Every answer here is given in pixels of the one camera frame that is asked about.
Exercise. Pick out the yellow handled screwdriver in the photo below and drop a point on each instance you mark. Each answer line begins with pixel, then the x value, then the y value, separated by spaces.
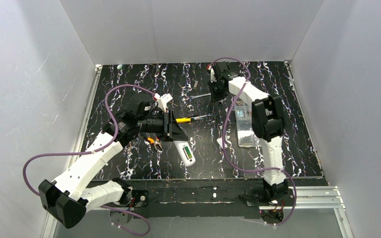
pixel 184 120

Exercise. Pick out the aluminium frame rail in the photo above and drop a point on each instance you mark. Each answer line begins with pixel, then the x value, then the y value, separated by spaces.
pixel 78 158

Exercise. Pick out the orange handled pliers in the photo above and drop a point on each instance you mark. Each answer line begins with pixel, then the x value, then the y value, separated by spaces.
pixel 156 143

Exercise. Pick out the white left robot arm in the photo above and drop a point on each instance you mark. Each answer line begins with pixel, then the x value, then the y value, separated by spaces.
pixel 68 197

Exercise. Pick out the green battery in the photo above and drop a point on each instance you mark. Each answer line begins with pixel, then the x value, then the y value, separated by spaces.
pixel 188 153

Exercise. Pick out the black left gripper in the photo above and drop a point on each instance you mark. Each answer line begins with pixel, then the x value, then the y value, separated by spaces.
pixel 169 124

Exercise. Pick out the white remote control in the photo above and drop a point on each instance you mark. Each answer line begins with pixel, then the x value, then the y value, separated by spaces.
pixel 179 146

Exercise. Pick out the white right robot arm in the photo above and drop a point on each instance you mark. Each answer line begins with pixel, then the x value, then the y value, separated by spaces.
pixel 267 124

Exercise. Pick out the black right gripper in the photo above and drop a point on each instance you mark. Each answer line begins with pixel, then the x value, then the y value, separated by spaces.
pixel 215 95

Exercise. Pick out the silver wrench upper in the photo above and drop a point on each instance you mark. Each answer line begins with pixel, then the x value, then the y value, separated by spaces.
pixel 199 96

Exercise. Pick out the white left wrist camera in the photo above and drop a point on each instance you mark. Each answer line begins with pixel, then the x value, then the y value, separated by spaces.
pixel 162 101

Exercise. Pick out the white remote battery cover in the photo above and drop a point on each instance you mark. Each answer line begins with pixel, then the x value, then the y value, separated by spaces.
pixel 221 143

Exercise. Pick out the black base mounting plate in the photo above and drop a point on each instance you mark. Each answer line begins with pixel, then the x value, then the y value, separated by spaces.
pixel 228 197

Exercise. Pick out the clear plastic screw organizer box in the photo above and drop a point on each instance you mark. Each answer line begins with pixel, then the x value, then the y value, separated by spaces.
pixel 245 135

